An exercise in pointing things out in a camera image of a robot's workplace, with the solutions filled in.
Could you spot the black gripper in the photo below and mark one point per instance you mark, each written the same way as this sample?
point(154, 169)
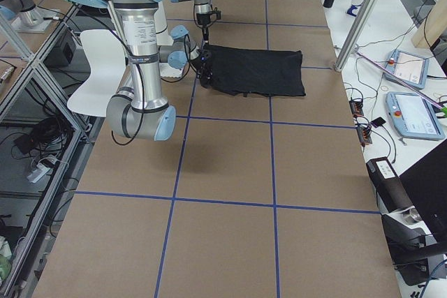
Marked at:
point(201, 65)
point(203, 19)

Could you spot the black graphic t-shirt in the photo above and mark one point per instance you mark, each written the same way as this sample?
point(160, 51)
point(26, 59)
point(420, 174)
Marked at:
point(263, 72)

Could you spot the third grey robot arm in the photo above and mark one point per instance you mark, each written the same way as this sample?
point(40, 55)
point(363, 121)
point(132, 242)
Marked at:
point(24, 15)

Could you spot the white plastic chair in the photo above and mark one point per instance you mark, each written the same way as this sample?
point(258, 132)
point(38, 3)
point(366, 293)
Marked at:
point(106, 59)

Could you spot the blue tape line lengthwise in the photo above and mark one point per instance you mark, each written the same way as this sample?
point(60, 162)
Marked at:
point(273, 175)

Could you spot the blue tape line crosswise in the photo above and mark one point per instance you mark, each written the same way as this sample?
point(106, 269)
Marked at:
point(226, 202)

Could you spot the far blue teach pendant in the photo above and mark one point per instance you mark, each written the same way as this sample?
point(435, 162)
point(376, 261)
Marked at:
point(408, 67)

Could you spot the blue teach pendant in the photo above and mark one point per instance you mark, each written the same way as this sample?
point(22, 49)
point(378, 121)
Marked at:
point(408, 67)
point(413, 117)

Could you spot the near blue teach pendant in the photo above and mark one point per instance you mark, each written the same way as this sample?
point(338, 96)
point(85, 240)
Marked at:
point(413, 117)

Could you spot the black box white label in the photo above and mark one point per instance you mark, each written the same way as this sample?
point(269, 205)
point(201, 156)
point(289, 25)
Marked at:
point(387, 184)

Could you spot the black computer monitor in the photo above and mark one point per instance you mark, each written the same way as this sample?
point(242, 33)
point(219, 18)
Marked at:
point(425, 184)

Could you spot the aluminium frame post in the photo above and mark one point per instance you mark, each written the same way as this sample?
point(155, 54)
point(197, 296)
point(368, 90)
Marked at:
point(354, 33)

